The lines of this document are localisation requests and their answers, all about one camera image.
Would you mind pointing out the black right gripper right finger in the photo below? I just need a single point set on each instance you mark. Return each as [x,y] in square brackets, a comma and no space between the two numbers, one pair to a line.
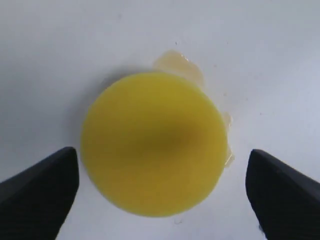
[285,201]

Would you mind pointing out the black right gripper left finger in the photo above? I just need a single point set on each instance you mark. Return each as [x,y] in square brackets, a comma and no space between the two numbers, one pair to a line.
[35,203]

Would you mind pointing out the round yellow sponge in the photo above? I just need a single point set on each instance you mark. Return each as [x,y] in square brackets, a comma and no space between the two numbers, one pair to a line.
[154,144]

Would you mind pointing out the orange liquid spill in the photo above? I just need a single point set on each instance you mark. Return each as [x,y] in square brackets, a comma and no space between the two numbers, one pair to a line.
[176,63]

